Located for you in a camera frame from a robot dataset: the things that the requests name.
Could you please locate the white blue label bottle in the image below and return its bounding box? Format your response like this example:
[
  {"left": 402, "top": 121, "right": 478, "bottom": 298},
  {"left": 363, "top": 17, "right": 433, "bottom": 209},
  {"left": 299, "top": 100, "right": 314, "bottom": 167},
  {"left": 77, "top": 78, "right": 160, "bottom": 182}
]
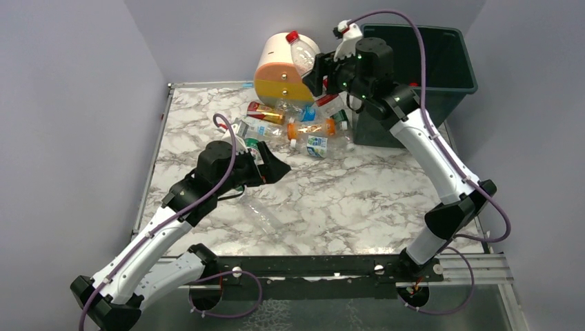
[{"left": 306, "top": 135, "right": 328, "bottom": 158}]

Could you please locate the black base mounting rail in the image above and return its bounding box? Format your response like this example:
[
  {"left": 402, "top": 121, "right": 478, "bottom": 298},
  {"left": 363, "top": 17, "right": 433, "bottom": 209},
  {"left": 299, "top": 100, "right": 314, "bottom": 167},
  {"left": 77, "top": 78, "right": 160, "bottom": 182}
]
[{"left": 188, "top": 243, "right": 444, "bottom": 308}]

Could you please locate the white label long bottle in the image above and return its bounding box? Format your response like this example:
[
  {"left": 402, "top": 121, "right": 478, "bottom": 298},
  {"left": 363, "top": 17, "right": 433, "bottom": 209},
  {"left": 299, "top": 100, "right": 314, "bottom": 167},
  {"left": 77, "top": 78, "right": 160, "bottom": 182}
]
[{"left": 232, "top": 117, "right": 284, "bottom": 140}]

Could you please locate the orange label clear bottle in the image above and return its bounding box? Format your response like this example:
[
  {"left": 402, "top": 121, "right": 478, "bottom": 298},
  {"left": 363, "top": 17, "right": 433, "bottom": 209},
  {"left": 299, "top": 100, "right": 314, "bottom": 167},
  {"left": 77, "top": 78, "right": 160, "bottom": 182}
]
[{"left": 286, "top": 119, "right": 336, "bottom": 140}]

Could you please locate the cream orange round drawer box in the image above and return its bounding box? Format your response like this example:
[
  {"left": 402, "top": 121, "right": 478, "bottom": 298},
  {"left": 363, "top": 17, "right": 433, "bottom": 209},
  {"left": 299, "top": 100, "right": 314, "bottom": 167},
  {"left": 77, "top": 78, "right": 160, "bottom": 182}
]
[{"left": 253, "top": 32, "right": 313, "bottom": 106}]

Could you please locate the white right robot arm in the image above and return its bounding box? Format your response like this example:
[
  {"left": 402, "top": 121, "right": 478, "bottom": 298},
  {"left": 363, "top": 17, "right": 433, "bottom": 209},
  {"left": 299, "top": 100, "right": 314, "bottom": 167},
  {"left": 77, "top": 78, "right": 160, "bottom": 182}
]
[{"left": 290, "top": 38, "right": 497, "bottom": 275}]

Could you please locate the clear bottle on table front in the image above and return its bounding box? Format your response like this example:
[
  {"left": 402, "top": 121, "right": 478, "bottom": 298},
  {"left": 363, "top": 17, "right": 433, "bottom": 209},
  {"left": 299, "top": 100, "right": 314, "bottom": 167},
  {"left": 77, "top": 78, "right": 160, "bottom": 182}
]
[{"left": 239, "top": 195, "right": 284, "bottom": 235}]

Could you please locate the red label clear bottle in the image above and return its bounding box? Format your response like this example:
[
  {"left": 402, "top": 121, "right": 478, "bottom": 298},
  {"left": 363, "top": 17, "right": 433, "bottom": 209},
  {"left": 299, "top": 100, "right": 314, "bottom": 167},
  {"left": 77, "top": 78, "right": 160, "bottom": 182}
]
[{"left": 285, "top": 30, "right": 320, "bottom": 78}]

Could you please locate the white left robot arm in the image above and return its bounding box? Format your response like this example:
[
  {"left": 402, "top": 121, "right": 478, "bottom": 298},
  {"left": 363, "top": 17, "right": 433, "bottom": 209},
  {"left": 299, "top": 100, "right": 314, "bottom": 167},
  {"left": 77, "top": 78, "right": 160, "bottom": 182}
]
[{"left": 70, "top": 141, "right": 291, "bottom": 330}]

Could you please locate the dark green plastic bin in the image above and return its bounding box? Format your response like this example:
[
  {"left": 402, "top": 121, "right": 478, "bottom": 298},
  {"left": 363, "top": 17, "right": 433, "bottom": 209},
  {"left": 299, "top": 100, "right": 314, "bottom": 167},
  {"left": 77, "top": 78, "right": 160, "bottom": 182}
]
[{"left": 353, "top": 24, "right": 477, "bottom": 148}]

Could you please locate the red gold label bottle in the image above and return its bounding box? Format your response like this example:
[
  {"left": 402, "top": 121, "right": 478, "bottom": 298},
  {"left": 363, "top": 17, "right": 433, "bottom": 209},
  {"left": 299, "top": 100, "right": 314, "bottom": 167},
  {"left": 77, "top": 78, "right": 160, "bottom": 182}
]
[{"left": 246, "top": 101, "right": 285, "bottom": 125}]

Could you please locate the green label bottle by bin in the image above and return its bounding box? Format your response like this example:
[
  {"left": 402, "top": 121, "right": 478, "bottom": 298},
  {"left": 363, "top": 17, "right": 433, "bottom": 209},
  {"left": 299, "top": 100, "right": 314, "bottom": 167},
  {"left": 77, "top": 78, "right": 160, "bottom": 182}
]
[{"left": 330, "top": 109, "right": 350, "bottom": 131}]

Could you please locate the blue red label bottle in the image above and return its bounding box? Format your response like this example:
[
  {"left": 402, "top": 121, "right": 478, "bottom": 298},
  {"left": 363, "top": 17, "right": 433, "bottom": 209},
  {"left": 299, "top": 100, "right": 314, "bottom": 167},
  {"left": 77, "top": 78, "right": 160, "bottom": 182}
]
[{"left": 315, "top": 94, "right": 344, "bottom": 118}]

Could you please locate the blue label clear bottle left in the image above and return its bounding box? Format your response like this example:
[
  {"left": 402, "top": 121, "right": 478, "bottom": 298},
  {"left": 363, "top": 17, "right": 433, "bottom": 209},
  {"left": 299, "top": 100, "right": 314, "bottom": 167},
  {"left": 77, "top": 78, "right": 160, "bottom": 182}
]
[{"left": 244, "top": 138, "right": 262, "bottom": 163}]

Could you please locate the blue cap clear bottle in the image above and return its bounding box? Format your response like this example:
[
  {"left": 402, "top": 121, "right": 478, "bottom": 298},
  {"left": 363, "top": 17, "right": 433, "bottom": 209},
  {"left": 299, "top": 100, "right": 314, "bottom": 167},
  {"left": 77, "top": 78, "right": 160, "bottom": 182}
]
[{"left": 275, "top": 99, "right": 317, "bottom": 123}]

